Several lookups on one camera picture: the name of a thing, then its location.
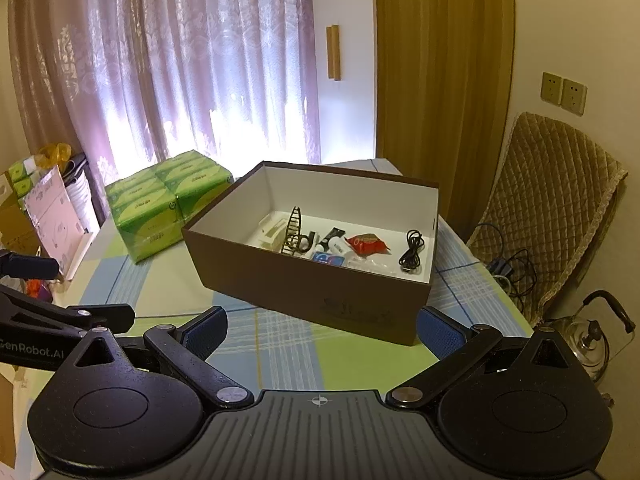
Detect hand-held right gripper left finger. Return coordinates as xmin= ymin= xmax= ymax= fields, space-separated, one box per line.
xmin=72 ymin=305 xmax=256 ymax=408

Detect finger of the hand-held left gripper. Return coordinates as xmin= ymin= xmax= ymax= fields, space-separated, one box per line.
xmin=0 ymin=285 xmax=136 ymax=335
xmin=0 ymin=249 xmax=60 ymax=279

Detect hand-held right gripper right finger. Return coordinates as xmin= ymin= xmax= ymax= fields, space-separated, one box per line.
xmin=385 ymin=305 xmax=573 ymax=408

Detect black cable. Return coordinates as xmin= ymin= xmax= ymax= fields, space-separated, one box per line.
xmin=398 ymin=229 xmax=427 ymax=276

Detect clear cotton swab box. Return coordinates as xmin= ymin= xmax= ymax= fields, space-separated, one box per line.
xmin=345 ymin=255 xmax=401 ymax=273

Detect brown cardboard storage box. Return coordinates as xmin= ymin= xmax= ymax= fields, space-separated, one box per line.
xmin=181 ymin=161 xmax=441 ymax=347

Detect red snack packet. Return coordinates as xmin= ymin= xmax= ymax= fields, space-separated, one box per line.
xmin=346 ymin=232 xmax=392 ymax=257

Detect white plastic adapter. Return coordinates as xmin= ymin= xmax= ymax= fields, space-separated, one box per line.
xmin=248 ymin=212 xmax=293 ymax=251

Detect brown patterned hair claw clip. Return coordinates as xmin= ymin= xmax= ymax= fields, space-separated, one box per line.
xmin=280 ymin=205 xmax=321 ymax=256

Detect white printed cardboard box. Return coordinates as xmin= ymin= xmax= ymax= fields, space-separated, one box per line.
xmin=22 ymin=165 xmax=96 ymax=281

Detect stack of white dishes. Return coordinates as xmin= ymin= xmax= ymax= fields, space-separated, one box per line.
xmin=69 ymin=160 xmax=104 ymax=235

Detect yellow plastic bag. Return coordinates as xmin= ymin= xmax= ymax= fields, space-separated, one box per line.
xmin=39 ymin=143 xmax=76 ymax=167

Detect green tissue multipack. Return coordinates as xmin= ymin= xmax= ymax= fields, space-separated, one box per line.
xmin=103 ymin=149 xmax=234 ymax=264

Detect quilted beige chair cover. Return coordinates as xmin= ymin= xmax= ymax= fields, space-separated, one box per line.
xmin=467 ymin=111 xmax=630 ymax=328

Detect pink sheer curtain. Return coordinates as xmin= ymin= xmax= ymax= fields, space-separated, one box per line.
xmin=7 ymin=0 xmax=321 ymax=221

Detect power adapter with cord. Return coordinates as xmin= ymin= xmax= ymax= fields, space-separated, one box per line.
xmin=472 ymin=222 xmax=538 ymax=313

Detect steel kettle with black handle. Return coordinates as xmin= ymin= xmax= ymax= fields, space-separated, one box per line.
xmin=545 ymin=290 xmax=637 ymax=386

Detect beige wall socket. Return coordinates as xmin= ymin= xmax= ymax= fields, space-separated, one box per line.
xmin=561 ymin=77 xmax=588 ymax=117
xmin=541 ymin=71 xmax=565 ymax=106

